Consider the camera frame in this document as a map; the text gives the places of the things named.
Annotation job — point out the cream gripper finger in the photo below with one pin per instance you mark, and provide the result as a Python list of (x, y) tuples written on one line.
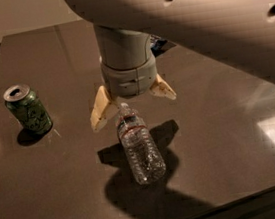
[(105, 108), (160, 88)]

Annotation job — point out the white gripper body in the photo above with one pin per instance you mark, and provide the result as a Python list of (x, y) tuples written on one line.
[(129, 78)]

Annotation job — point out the clear plastic water bottle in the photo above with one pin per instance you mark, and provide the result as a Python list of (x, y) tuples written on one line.
[(146, 162)]

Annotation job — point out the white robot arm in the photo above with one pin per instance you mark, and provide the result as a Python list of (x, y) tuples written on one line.
[(239, 32)]

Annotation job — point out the blue chips bag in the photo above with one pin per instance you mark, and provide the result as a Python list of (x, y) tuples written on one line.
[(157, 44)]

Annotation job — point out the green soda can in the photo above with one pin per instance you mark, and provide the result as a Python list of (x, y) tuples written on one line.
[(25, 105)]

